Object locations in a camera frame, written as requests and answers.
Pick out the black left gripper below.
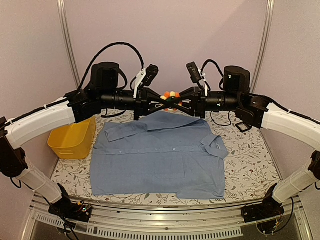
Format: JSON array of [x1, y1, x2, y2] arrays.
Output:
[[100, 88, 171, 122]]

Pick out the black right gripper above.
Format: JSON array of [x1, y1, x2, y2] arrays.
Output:
[[169, 85, 241, 119]]

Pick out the yellow orange plush flower brooch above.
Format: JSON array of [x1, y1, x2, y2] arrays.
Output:
[[155, 91, 180, 112]]

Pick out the light blue shirt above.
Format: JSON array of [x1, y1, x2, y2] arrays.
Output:
[[90, 111, 228, 200]]

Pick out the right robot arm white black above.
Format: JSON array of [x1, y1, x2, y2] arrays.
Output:
[[170, 62, 320, 218]]

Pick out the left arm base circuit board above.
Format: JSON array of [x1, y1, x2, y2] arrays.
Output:
[[48, 202, 92, 223]]

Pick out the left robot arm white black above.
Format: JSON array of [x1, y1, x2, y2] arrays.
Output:
[[0, 62, 160, 222]]

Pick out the black display box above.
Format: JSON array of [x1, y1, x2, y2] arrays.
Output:
[[235, 122, 252, 133]]

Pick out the yellow plastic basket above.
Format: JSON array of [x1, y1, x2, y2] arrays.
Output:
[[47, 116, 96, 160]]

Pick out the floral white tablecloth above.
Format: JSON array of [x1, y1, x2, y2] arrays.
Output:
[[51, 111, 281, 207]]

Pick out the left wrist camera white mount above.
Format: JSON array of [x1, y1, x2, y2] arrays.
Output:
[[133, 64, 159, 99]]

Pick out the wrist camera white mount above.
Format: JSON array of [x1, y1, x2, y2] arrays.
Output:
[[186, 61, 211, 97], [133, 64, 159, 99]]

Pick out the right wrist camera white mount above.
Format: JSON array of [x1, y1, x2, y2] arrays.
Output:
[[186, 61, 211, 97]]

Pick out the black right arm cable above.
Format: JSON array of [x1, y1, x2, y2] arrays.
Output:
[[201, 59, 225, 78]]

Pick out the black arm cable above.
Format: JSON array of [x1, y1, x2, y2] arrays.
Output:
[[77, 42, 146, 91], [201, 59, 225, 78]]

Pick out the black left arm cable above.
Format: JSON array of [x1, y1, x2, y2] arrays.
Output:
[[77, 42, 146, 91]]

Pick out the right aluminium frame post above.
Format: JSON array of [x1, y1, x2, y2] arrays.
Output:
[[251, 0, 275, 93]]

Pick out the aluminium frame post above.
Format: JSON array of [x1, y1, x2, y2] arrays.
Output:
[[251, 0, 275, 93], [57, 0, 81, 87]]

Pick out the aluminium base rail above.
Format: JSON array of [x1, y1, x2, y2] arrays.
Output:
[[21, 194, 313, 240]]

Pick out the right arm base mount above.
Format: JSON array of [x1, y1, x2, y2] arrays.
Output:
[[241, 197, 285, 235]]

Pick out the left aluminium frame post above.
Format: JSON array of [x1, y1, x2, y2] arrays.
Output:
[[57, 0, 81, 87]]

